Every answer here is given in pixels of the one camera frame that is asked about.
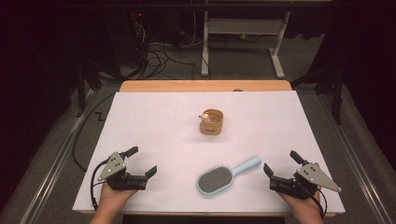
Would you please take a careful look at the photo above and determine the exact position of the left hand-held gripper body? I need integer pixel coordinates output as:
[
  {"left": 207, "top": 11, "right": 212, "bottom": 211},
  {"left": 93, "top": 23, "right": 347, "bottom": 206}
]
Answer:
[{"left": 97, "top": 151, "right": 148, "bottom": 191}]

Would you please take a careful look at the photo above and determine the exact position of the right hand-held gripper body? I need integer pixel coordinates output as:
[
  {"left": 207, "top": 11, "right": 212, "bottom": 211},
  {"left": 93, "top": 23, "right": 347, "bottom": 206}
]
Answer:
[{"left": 269, "top": 161, "right": 343, "bottom": 201}]

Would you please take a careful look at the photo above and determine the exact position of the light blue hairbrush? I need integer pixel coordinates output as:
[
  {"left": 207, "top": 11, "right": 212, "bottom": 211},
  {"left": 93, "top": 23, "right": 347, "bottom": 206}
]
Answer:
[{"left": 196, "top": 155, "right": 262, "bottom": 197}]

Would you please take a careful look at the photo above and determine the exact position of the person's right hand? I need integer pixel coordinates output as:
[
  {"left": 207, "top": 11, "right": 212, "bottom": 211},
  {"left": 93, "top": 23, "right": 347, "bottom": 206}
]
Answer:
[{"left": 276, "top": 189, "right": 325, "bottom": 219}]

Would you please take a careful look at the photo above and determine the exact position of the person's left hand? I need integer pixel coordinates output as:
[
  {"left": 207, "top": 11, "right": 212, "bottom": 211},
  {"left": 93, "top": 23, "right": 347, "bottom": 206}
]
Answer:
[{"left": 97, "top": 182, "right": 138, "bottom": 217}]

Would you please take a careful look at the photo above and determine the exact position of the white board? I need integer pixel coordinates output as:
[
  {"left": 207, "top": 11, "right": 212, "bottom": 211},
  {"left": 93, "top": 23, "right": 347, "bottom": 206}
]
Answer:
[{"left": 72, "top": 91, "right": 346, "bottom": 215}]

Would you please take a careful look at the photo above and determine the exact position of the black stand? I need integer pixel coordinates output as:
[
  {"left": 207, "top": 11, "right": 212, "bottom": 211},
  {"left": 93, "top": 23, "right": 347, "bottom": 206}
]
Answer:
[
  {"left": 74, "top": 57, "right": 105, "bottom": 119},
  {"left": 290, "top": 60, "right": 345, "bottom": 126}
]

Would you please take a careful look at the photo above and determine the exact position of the wooden table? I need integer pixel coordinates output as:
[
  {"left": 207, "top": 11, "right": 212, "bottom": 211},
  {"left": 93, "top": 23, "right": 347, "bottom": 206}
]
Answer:
[{"left": 79, "top": 79, "right": 337, "bottom": 218}]

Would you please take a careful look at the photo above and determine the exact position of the black computer tower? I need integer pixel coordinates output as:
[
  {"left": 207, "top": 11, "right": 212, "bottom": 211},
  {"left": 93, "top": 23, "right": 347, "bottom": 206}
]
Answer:
[{"left": 103, "top": 8, "right": 148, "bottom": 67}]

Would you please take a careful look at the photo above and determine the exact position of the white metal stand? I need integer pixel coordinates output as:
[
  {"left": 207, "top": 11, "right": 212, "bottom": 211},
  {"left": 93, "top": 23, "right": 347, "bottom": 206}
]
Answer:
[{"left": 200, "top": 9, "right": 292, "bottom": 79}]

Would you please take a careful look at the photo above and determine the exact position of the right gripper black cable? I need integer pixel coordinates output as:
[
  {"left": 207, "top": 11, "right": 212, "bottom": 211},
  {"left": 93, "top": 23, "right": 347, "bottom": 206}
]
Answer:
[{"left": 297, "top": 178, "right": 329, "bottom": 219}]

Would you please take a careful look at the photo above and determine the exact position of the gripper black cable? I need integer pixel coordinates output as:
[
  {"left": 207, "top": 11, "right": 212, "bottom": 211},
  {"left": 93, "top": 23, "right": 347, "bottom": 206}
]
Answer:
[
  {"left": 297, "top": 178, "right": 329, "bottom": 219},
  {"left": 90, "top": 159, "right": 110, "bottom": 212}
]

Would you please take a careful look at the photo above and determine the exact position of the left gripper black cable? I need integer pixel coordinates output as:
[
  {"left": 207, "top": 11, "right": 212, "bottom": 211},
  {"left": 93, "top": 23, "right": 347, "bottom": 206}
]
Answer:
[{"left": 90, "top": 159, "right": 110, "bottom": 212}]

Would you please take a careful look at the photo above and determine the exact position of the aluminium floor rail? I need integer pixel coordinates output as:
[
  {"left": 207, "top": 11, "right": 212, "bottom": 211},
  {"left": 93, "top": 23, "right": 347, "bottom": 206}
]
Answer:
[
  {"left": 19, "top": 89, "right": 96, "bottom": 224},
  {"left": 317, "top": 92, "right": 390, "bottom": 224}
]

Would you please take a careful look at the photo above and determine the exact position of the black floor cable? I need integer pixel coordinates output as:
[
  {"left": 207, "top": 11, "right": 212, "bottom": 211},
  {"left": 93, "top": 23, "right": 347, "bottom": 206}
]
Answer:
[{"left": 71, "top": 92, "right": 117, "bottom": 173}]

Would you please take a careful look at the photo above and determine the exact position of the bundle of floor cables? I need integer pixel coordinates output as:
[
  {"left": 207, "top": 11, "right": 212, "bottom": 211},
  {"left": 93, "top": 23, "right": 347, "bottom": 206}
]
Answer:
[{"left": 122, "top": 10, "right": 214, "bottom": 81}]

